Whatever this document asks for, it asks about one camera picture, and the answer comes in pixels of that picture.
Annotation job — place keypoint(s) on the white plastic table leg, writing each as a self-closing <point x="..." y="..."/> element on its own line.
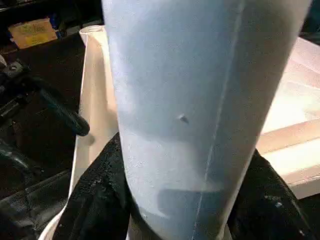
<point x="190" y="87"/>

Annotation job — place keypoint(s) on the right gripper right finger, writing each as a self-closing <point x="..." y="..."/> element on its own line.
<point x="267" y="212"/>

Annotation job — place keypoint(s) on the yellow cardboard box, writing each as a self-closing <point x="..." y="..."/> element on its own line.
<point x="32" y="33"/>

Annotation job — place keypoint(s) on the white plastic table top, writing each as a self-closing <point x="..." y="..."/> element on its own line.
<point x="95" y="100"/>

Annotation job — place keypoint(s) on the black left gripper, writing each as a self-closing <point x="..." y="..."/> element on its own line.
<point x="12" y="85"/>

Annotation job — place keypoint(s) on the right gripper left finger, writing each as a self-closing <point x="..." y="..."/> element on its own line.
<point x="100" y="200"/>

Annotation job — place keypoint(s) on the black storage shelf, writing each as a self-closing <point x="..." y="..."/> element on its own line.
<point x="62" y="10"/>

